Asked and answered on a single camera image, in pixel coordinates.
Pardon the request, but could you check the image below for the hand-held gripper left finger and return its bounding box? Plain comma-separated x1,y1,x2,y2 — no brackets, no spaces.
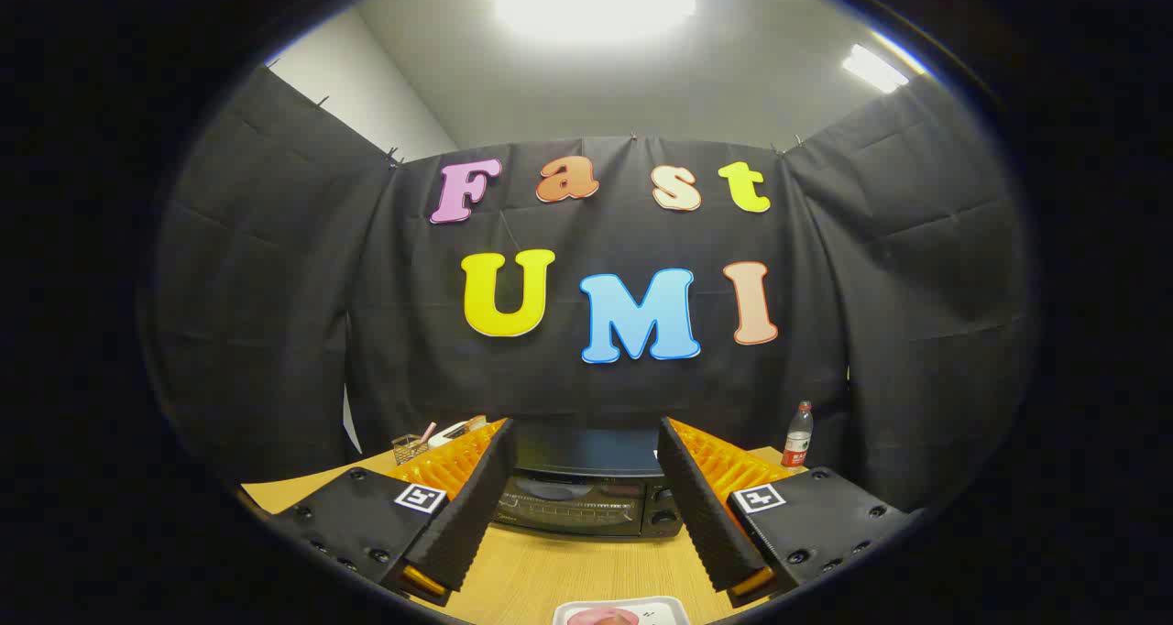
266,416,517,608

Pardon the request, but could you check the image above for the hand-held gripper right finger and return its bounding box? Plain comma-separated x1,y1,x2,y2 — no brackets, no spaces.
656,416,922,608

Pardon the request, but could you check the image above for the white square plate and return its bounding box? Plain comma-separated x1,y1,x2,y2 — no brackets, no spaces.
553,596,690,625

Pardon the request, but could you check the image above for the toaster oven glass door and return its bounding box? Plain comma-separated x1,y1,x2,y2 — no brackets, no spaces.
492,472,650,536

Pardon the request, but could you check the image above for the black toaster oven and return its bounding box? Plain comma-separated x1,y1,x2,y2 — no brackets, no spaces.
492,423,684,541

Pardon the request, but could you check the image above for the red label water bottle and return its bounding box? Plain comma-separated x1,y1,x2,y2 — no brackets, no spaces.
782,400,815,470

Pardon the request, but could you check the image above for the small ceiling light panel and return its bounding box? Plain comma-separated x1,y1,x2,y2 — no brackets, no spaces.
841,43,910,94

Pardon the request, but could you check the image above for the large ceiling light panel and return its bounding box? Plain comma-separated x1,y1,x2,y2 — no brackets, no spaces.
490,0,699,44

